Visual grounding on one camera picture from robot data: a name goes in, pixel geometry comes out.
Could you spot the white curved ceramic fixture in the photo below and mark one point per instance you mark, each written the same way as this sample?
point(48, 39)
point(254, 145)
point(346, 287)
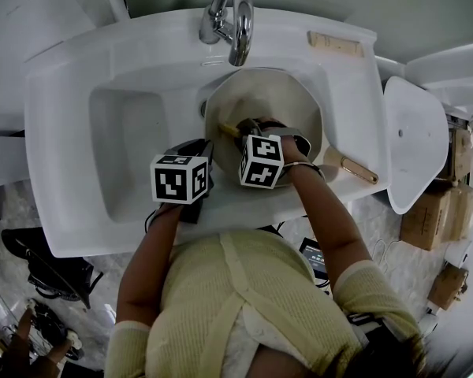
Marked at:
point(453, 65)

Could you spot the large cardboard box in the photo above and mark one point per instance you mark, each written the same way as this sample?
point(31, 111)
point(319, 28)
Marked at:
point(425, 219)

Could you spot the yellow sponge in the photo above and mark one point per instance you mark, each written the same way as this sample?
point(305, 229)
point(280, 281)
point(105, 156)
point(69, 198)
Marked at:
point(228, 129)

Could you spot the metal sink drain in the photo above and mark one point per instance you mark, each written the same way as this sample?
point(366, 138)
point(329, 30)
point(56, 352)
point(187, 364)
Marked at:
point(203, 108)

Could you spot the chrome faucet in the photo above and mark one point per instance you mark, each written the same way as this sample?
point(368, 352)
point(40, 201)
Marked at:
point(242, 26)

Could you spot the person's right forearm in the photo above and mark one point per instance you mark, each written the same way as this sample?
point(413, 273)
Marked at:
point(331, 227)

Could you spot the white ceramic sink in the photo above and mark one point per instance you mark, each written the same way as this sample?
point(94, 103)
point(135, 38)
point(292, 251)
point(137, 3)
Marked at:
point(71, 152)

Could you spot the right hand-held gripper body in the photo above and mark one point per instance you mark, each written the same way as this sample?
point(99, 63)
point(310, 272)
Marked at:
point(262, 160)

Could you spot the person's right hand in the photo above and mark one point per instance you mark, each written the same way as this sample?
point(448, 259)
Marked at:
point(291, 152)

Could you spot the small white device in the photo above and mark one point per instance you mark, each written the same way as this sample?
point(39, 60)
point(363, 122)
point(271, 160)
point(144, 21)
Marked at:
point(457, 253)

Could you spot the small cardboard box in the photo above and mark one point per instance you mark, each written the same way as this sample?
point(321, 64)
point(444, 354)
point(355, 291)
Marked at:
point(447, 286)

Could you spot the person's left forearm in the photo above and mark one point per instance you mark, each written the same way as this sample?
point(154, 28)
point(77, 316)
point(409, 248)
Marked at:
point(146, 266)

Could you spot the black screen device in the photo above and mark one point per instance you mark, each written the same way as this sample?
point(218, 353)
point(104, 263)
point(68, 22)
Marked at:
point(315, 258)

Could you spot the person's yellow knit top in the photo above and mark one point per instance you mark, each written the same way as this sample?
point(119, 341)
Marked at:
point(220, 290)

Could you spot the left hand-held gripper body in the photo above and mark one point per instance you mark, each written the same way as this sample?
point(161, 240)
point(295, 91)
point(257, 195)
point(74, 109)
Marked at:
point(177, 179)

